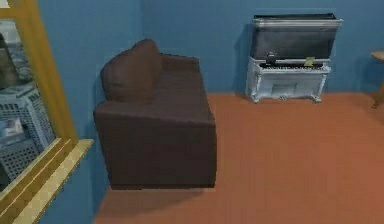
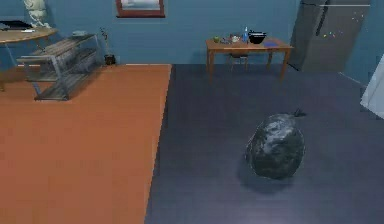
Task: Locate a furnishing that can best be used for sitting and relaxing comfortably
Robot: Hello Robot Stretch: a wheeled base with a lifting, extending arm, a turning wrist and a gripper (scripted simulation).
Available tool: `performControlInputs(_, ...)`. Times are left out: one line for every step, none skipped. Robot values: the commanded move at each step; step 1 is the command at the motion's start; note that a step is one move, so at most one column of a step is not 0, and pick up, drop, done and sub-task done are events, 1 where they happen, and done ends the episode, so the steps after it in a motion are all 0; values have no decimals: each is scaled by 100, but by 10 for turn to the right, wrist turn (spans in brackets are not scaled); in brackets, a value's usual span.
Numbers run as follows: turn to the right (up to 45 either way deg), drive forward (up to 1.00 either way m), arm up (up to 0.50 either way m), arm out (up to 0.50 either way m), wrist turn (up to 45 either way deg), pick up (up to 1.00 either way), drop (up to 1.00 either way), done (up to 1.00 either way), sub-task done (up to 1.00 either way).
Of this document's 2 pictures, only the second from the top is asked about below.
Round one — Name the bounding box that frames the dark chair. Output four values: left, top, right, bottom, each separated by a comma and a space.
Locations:
228, 53, 250, 72

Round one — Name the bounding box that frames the brown wooden table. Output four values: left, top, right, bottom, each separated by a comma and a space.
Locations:
205, 37, 295, 83

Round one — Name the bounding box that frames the black garbage bag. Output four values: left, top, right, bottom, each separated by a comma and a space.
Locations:
244, 107, 308, 180

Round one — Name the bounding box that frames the black pot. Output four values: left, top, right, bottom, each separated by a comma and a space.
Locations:
248, 30, 268, 45

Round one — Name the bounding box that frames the black potted plant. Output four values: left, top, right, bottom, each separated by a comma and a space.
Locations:
99, 27, 117, 66

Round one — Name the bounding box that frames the red framed picture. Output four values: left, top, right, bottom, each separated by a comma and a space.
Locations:
115, 0, 166, 19

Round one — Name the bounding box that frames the grey metal shelf rack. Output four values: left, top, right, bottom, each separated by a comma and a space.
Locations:
16, 33, 103, 102

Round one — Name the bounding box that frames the grey fridge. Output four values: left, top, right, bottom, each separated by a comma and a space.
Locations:
288, 0, 372, 73

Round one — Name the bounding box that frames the round wooden table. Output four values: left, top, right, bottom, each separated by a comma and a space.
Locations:
0, 27, 58, 93

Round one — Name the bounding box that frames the white statue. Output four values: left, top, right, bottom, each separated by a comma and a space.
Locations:
22, 0, 52, 30

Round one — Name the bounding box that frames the black laptop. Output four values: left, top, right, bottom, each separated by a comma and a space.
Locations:
0, 20, 34, 32

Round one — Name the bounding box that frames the black fridge handle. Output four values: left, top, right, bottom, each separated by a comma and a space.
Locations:
315, 5, 330, 37

